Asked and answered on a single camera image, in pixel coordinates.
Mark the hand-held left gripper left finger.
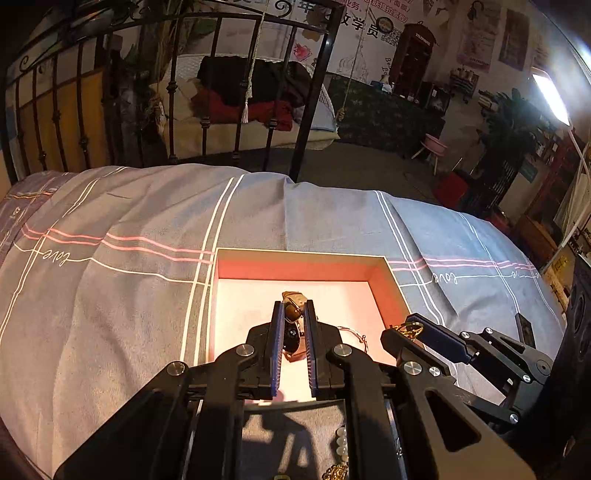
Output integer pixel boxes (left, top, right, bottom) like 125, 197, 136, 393
53, 301, 284, 480

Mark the bright lamp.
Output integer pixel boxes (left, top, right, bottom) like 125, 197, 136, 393
531, 69, 571, 127

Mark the white pearl bracelet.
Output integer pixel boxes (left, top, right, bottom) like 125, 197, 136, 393
333, 425, 352, 462

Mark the green patterned counter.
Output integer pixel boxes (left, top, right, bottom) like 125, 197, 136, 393
325, 71, 446, 158

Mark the large printed wall banner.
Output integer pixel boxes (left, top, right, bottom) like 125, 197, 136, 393
259, 0, 411, 79

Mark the thin silver bracelet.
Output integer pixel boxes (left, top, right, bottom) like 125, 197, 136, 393
336, 324, 370, 354

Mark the pink stool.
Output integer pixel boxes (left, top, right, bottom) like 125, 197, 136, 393
411, 133, 448, 175

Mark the beige strap wristwatch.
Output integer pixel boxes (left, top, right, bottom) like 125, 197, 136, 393
279, 291, 315, 363

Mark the white hanging swing chair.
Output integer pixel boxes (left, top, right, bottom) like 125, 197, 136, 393
152, 53, 340, 148

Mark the grey jewelry tray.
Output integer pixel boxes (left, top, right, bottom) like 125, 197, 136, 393
238, 399, 400, 480

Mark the light wall poster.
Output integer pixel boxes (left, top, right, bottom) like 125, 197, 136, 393
457, 0, 497, 70

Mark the black smartphone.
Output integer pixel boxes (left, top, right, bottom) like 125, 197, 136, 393
515, 313, 536, 349

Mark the black metal bed frame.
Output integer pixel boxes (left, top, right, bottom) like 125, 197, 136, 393
0, 0, 347, 185

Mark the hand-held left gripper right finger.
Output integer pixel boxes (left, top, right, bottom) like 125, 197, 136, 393
304, 300, 536, 480

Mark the red box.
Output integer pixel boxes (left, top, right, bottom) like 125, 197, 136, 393
433, 170, 469, 208

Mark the swing rope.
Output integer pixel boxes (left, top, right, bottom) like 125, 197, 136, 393
337, 39, 365, 123

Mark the dark telephone booth cabinet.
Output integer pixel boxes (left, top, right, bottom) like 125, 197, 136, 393
392, 23, 437, 95

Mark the green potted plant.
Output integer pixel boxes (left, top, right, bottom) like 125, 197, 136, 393
480, 90, 555, 204

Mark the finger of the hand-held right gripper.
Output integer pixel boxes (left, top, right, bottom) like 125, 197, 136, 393
407, 313, 552, 384
381, 326, 525, 425

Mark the grey checked bedsheet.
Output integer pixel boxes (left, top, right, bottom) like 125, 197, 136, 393
0, 164, 566, 480

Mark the white tassel rope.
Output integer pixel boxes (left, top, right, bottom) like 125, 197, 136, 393
240, 9, 269, 124

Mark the pink-lined jewelry box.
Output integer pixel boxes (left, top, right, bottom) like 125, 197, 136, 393
203, 248, 411, 402

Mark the dark wall poster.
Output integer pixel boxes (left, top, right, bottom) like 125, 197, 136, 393
499, 9, 529, 72

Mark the wall bottle rack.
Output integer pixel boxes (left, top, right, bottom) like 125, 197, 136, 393
450, 67, 478, 104

